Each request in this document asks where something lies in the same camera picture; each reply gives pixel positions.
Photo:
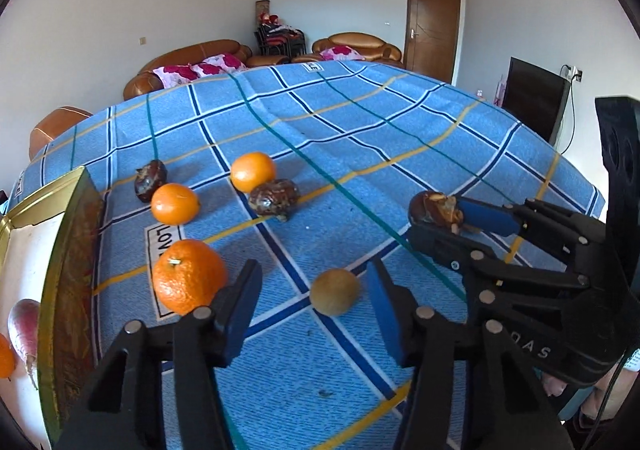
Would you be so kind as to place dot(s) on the tall decorated floor vase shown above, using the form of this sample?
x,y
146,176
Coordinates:
x,y
262,7

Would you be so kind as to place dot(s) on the red plush toy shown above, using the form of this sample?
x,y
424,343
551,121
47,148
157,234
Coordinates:
x,y
271,20

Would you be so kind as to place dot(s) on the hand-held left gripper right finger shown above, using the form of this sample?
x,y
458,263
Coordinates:
x,y
382,310

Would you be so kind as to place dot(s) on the blue plaid tablecloth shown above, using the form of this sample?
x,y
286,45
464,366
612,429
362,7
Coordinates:
x,y
350,140

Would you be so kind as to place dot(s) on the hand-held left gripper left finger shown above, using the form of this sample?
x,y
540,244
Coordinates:
x,y
245,302

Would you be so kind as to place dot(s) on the white wall outlet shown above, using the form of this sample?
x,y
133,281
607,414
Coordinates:
x,y
576,74

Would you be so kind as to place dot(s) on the person's right hand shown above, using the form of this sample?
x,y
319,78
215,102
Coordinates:
x,y
554,385

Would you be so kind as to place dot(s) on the brown water chestnut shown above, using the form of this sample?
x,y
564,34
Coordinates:
x,y
274,199
431,209
150,179

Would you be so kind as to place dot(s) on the large orange with stem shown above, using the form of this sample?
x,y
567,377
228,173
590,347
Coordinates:
x,y
189,276

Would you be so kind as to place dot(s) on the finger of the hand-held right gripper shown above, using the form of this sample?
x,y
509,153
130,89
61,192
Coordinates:
x,y
440,245
487,217

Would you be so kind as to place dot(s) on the brown wooden door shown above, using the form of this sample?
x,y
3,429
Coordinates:
x,y
432,25

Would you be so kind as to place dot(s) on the brown leather armchair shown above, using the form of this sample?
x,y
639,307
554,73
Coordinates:
x,y
55,125
357,40

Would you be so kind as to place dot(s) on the stacked black chairs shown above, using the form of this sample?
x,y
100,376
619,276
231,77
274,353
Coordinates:
x,y
282,42

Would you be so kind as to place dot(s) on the pink radish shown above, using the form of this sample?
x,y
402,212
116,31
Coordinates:
x,y
22,330

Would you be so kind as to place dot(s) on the gold tin box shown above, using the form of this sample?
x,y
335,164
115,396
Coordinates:
x,y
70,280

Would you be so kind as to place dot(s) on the person's right forearm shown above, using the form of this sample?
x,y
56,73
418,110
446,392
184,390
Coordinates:
x,y
595,397

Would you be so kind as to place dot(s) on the pink floral cushion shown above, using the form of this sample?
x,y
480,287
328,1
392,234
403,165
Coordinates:
x,y
339,53
175,75
222,62

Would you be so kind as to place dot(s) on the black flat television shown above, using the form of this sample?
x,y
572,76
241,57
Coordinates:
x,y
532,97

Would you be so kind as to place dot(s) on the pink white bottle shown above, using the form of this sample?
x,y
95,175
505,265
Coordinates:
x,y
500,91

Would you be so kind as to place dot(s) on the small tan kiwi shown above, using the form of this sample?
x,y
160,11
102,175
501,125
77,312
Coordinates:
x,y
335,291

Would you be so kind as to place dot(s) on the long brown leather sofa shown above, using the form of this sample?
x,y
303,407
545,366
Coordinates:
x,y
200,50

